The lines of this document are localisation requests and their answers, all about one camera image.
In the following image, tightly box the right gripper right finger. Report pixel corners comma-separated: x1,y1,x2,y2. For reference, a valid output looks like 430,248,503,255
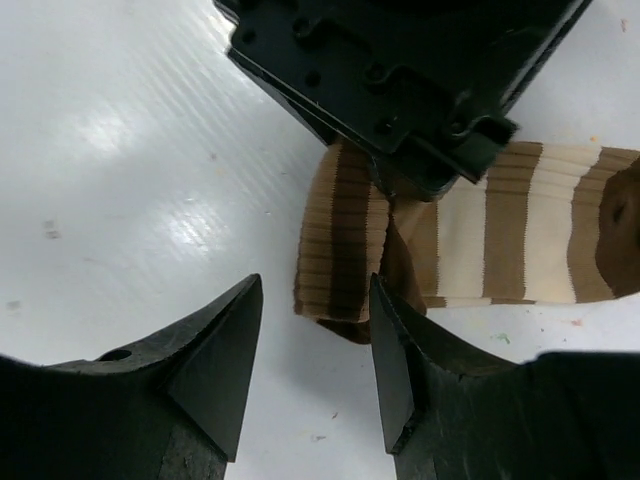
369,276,639,479

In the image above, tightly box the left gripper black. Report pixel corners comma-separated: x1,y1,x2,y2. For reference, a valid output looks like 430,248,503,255
217,0,587,200

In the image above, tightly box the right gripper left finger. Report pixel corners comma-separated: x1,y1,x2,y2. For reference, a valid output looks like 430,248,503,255
1,274,263,479

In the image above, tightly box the brown striped sock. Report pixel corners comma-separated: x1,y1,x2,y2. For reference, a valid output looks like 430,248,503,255
293,140,639,344

